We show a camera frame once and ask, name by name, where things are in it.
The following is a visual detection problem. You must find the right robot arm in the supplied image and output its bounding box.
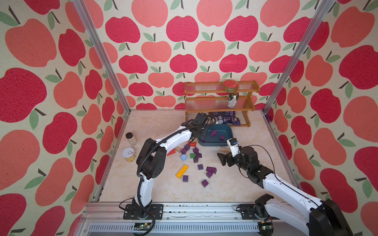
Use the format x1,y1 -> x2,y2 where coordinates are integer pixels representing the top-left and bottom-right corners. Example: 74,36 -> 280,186
217,144 -> 353,236

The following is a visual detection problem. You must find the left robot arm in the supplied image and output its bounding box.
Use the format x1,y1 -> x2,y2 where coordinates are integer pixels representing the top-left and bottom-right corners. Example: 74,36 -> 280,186
119,113 -> 216,220

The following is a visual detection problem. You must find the teal plastic storage bin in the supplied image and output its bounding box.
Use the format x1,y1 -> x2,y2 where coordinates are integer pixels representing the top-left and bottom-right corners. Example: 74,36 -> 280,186
198,124 -> 234,147

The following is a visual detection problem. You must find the red arch block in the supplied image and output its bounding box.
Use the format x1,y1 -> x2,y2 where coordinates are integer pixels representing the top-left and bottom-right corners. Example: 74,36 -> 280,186
188,141 -> 197,148

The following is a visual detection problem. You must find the purple snack bag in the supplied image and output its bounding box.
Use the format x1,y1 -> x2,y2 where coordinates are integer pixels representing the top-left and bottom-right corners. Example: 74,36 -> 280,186
209,111 -> 241,126

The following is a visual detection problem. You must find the wooden three-tier shelf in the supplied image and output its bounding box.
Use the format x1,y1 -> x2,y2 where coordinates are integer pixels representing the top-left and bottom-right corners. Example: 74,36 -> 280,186
184,81 -> 260,127

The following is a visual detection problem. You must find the red rectangular block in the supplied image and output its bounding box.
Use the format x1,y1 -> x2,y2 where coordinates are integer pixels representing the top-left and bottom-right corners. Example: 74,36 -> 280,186
167,149 -> 176,156

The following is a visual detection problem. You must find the purple flat block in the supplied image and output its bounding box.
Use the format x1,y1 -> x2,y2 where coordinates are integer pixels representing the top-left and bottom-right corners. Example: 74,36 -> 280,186
206,167 -> 217,174

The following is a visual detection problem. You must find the small green white bottle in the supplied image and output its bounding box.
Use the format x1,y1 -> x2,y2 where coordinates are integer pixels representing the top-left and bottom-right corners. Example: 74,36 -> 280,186
227,92 -> 239,109

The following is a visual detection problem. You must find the red lidded tin can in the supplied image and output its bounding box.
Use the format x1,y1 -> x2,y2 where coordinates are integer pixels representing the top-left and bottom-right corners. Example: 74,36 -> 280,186
223,80 -> 239,93

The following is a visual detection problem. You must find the yellow long block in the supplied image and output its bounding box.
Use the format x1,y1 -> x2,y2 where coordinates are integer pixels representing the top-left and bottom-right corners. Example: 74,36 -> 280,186
176,164 -> 189,179

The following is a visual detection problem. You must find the glass jar black lid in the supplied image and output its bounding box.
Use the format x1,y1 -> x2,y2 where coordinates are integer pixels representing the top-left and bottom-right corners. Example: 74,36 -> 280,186
125,132 -> 137,146

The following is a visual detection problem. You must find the yellow can white lid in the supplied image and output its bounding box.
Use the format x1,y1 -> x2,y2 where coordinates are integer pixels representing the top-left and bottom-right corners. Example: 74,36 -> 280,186
122,147 -> 136,162

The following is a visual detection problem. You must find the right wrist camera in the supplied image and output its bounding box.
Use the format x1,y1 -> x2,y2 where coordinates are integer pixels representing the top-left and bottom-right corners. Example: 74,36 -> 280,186
227,138 -> 239,157

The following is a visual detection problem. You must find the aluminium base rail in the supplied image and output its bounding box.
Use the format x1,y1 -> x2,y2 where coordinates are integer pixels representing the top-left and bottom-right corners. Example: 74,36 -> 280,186
73,202 -> 328,236

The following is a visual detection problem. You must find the left aluminium frame post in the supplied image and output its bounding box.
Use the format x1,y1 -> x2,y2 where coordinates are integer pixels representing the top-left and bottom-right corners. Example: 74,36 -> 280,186
73,0 -> 131,116

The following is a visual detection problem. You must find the aluminium frame post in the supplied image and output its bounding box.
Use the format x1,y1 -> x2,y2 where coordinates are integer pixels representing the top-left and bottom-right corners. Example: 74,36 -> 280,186
261,0 -> 336,117
73,0 -> 131,116

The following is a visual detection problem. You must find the right aluminium frame post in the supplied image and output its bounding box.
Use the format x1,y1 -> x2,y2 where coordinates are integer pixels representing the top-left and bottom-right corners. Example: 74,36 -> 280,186
261,0 -> 336,117

